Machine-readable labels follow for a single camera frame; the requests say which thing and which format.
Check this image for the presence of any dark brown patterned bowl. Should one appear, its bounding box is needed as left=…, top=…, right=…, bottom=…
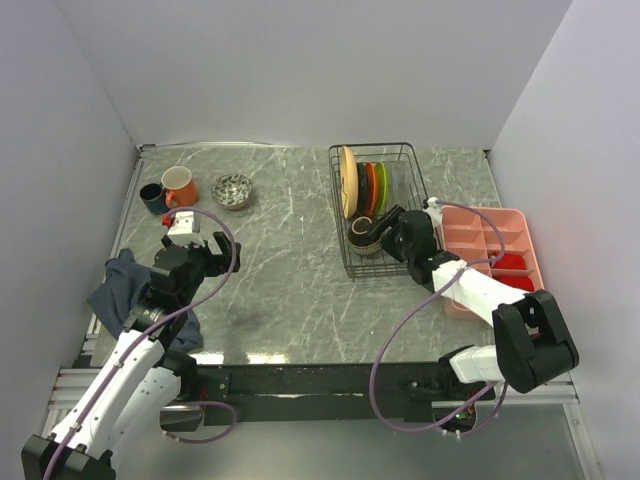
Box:
left=347, top=216, right=388, bottom=257

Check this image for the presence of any pink patterned bowl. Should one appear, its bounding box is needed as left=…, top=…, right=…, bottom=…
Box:
left=210, top=173, right=253, bottom=211

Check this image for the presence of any orange mug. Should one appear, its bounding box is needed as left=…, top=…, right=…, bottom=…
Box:
left=161, top=166, right=198, bottom=209

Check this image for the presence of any dark blue mug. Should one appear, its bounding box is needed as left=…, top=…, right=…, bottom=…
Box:
left=139, top=183, right=169, bottom=215

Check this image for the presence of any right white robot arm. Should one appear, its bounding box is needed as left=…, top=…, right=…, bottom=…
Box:
left=383, top=198, right=580, bottom=398

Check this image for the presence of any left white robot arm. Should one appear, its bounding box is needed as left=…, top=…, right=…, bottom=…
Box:
left=21, top=229, right=241, bottom=479

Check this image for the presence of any pink divided tray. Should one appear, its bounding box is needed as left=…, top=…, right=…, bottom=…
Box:
left=436, top=206, right=544, bottom=291

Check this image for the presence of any green plate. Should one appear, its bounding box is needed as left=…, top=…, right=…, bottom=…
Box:
left=375, top=162, right=389, bottom=215

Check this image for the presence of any orange plate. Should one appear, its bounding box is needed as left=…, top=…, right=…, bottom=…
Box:
left=365, top=162, right=378, bottom=216

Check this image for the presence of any black plate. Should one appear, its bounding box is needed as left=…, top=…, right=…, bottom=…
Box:
left=356, top=163, right=369, bottom=216

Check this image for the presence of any blue cloth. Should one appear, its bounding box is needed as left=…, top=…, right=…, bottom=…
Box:
left=87, top=248, right=204, bottom=353

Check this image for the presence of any beige plate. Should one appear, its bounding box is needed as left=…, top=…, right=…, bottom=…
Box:
left=340, top=146, right=359, bottom=219

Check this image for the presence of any red item in tray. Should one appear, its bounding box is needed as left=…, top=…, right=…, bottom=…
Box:
left=491, top=252, right=527, bottom=270
left=495, top=275, right=535, bottom=292

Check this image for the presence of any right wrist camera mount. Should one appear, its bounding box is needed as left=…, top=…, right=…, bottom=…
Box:
left=423, top=197, right=443, bottom=233

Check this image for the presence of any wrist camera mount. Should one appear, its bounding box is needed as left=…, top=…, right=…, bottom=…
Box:
left=162, top=211, right=205, bottom=247
left=423, top=197, right=443, bottom=233

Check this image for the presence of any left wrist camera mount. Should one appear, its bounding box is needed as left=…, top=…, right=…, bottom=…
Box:
left=162, top=211, right=205, bottom=247

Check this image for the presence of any black wire dish rack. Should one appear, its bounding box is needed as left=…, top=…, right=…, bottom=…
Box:
left=329, top=142, right=427, bottom=279

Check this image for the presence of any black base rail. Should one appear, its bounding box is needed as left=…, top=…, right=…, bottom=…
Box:
left=138, top=360, right=506, bottom=426

